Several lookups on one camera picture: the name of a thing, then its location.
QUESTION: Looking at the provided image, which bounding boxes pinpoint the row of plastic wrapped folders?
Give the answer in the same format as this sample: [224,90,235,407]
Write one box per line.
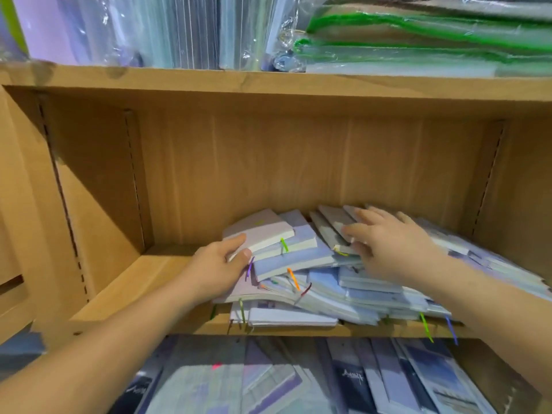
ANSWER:
[0,0,298,72]

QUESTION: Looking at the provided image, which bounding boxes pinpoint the person's right forearm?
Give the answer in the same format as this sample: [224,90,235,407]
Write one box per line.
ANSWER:
[423,254,552,397]

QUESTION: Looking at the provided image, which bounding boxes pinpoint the person's right hand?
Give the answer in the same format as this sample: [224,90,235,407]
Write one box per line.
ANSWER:
[342,205,450,286]

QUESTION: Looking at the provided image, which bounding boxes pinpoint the person's left forearm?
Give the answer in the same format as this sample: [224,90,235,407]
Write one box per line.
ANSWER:
[0,284,212,414]

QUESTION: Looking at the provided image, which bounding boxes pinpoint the wooden shelf unit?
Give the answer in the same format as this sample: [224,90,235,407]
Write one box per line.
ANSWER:
[0,60,552,414]

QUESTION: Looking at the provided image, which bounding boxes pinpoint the pile of small notebooks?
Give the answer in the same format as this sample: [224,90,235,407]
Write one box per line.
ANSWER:
[211,202,552,333]

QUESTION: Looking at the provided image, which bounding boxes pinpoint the stack of green edged packets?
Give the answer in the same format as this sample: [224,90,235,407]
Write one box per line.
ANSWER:
[276,0,552,80]

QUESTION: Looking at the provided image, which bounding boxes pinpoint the row of patterned notebooks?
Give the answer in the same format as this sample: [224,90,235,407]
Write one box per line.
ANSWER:
[108,334,501,414]

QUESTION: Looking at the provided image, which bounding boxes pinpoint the person's left hand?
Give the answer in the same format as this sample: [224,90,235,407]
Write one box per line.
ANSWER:
[179,239,255,306]

